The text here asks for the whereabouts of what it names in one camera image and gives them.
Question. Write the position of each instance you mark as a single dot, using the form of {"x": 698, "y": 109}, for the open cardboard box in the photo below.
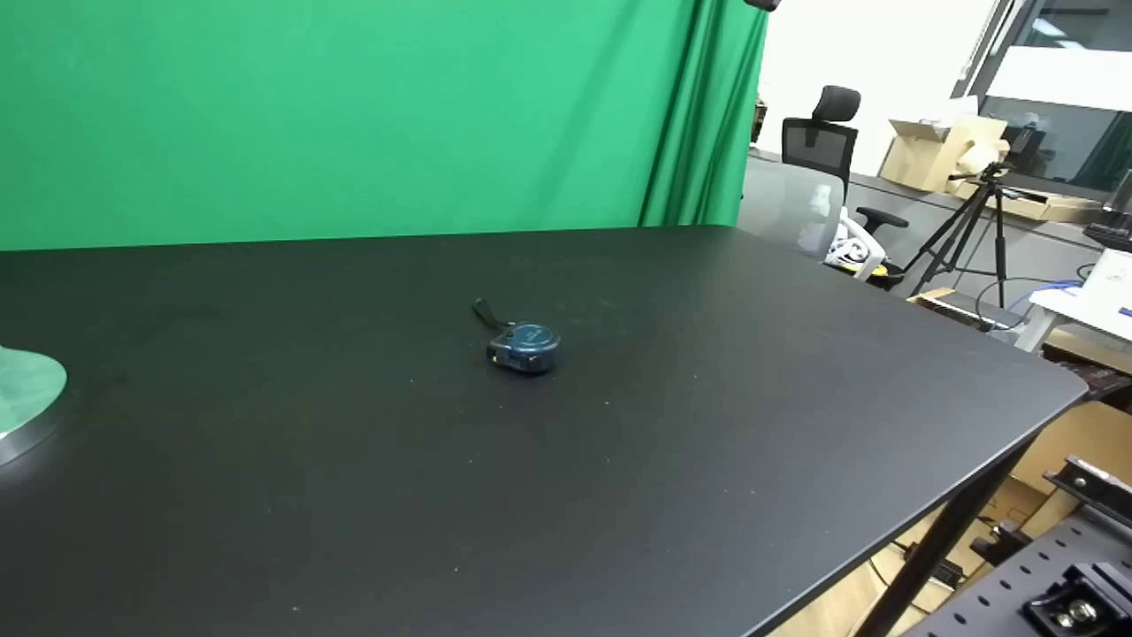
{"x": 926, "y": 152}

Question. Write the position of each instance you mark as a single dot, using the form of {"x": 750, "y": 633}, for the black office chair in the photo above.
{"x": 825, "y": 135}

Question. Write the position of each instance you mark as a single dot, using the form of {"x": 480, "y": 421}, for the black perforated breadboard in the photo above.
{"x": 1066, "y": 582}

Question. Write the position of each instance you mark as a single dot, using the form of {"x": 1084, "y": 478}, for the blue measuring tape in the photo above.
{"x": 520, "y": 347}

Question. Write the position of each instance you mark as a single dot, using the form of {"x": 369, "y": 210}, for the grey chair back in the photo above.
{"x": 794, "y": 208}

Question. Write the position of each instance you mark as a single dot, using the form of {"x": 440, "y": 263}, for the black table leg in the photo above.
{"x": 941, "y": 537}

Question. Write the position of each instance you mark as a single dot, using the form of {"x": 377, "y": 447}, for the green backdrop curtain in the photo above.
{"x": 213, "y": 123}

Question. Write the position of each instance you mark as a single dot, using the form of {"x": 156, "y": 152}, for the black camera tripod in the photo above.
{"x": 947, "y": 246}

